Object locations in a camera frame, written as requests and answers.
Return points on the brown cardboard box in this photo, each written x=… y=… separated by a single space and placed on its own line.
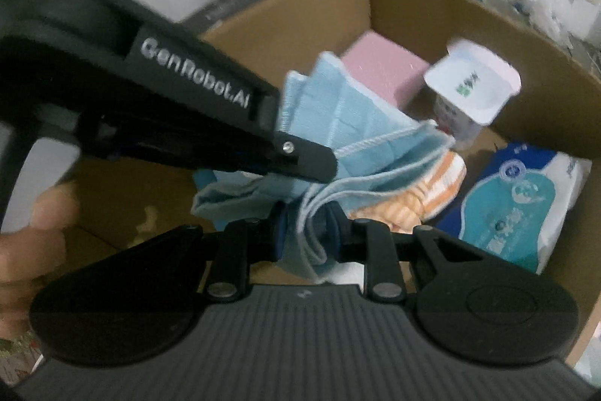
x=540 y=100

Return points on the pink sponge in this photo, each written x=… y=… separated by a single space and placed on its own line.
x=385 y=67

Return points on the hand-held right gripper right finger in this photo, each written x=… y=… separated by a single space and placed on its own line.
x=335 y=232

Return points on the blue tissue pack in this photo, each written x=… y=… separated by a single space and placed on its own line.
x=512 y=203

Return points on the white yogurt cup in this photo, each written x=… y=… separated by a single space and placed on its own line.
x=469 y=77

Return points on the person's left hand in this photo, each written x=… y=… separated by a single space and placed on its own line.
x=28 y=260

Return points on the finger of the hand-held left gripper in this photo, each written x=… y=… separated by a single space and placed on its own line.
x=305 y=159

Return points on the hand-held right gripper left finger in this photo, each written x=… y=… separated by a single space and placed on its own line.
x=279 y=232

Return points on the blue quilted towel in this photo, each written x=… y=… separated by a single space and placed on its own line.
x=366 y=133

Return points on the orange striped cloth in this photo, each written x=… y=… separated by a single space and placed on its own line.
x=422 y=189

